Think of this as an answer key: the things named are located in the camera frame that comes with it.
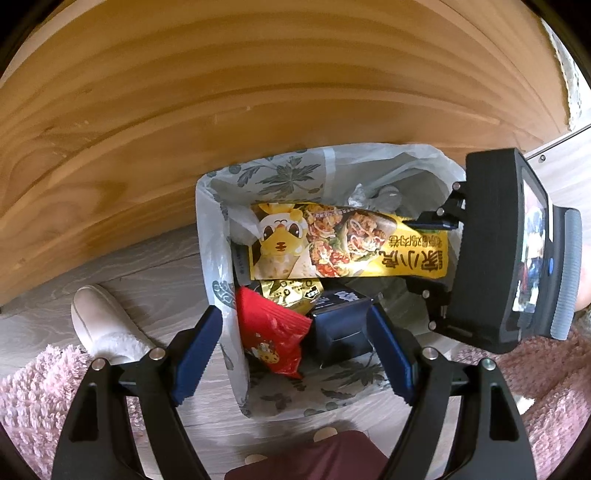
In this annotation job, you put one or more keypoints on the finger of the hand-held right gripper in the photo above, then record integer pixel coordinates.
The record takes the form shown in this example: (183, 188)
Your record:
(438, 219)
(436, 295)

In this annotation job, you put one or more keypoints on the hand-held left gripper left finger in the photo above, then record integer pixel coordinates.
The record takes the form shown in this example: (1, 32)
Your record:
(198, 355)

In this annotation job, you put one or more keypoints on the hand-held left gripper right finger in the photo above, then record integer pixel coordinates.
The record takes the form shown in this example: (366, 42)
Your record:
(390, 355)

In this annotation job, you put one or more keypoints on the dark blue cardboard box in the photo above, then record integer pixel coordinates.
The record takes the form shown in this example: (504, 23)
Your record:
(337, 332)

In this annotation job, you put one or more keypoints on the red snack packet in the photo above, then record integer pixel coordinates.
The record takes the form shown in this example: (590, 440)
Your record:
(268, 332)

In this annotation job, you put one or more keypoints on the yellow snack bag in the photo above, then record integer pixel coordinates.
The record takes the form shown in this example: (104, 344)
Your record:
(351, 240)

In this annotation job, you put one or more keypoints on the white fluffy slipper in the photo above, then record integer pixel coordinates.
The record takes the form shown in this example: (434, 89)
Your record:
(101, 318)

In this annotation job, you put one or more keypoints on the small yellow snack packet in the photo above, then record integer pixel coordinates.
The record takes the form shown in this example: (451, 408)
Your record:
(286, 290)

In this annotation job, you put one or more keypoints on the maroon cloth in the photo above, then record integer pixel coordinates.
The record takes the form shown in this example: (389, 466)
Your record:
(314, 461)

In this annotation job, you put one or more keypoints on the pink shaggy fabric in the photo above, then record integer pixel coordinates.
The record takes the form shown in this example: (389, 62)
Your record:
(32, 397)
(563, 392)

